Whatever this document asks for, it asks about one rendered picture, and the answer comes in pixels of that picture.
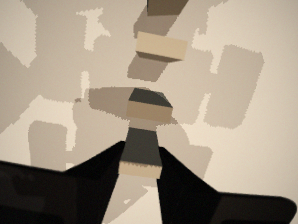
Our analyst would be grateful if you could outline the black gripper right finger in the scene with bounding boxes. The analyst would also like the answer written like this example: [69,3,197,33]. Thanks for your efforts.
[156,146,297,224]

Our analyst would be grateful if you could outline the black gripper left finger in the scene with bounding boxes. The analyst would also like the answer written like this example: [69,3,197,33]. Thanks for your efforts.
[0,141,126,224]

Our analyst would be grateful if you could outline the tan domino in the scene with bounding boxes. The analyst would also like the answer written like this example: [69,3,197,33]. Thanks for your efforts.
[135,31,188,63]
[147,0,189,16]
[126,88,173,123]
[118,127,162,179]

